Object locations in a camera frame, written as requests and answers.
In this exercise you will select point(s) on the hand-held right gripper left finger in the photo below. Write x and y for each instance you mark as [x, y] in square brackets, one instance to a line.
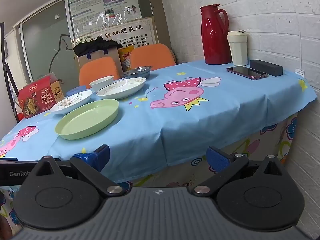
[101, 155]

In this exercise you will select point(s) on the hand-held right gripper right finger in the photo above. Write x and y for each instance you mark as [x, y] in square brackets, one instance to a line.
[217, 158]

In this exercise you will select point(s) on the green plastic plate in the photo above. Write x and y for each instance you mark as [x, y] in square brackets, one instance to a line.
[87, 120]

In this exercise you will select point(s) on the small white floral plate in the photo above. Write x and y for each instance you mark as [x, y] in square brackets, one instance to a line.
[72, 101]

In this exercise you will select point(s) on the large white floral plate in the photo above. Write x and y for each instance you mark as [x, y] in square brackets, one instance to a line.
[120, 88]

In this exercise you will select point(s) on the blue plastic bowl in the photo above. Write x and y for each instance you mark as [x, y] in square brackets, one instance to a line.
[76, 90]

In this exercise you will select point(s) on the white bowl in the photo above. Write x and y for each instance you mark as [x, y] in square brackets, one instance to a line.
[101, 83]

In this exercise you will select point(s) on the metal bowl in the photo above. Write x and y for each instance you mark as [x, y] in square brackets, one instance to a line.
[137, 72]

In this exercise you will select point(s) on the floral tablecloth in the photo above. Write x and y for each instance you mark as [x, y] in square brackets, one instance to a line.
[265, 140]

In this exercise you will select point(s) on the red snack box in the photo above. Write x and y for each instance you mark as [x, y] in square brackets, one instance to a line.
[37, 100]

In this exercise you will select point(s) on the black framed white board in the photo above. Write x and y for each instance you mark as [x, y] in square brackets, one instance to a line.
[2, 92]

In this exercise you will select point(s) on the orange chair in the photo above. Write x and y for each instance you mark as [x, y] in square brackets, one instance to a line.
[100, 67]
[152, 56]

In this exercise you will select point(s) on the smartphone in purple case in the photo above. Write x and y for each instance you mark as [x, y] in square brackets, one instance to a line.
[246, 72]

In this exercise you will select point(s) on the yellow snack bag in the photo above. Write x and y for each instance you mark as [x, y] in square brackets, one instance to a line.
[125, 57]

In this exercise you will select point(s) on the brown paper bag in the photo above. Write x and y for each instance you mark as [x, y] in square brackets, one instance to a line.
[100, 54]

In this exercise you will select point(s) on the black rectangular box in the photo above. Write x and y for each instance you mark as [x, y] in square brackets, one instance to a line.
[266, 67]

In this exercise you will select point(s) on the black cloth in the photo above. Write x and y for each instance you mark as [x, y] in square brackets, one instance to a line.
[97, 45]

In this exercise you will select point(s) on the white tumbler cup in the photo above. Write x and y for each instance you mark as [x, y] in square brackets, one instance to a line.
[237, 50]

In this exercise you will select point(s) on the red thermos jug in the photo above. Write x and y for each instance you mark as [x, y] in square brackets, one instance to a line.
[215, 37]

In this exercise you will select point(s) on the frosted glass panel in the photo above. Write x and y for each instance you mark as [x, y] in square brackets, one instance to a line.
[42, 42]

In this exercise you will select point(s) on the white sign board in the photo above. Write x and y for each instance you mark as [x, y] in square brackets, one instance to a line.
[135, 31]

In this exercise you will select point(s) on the white wall label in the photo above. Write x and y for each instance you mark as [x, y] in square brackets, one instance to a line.
[300, 72]

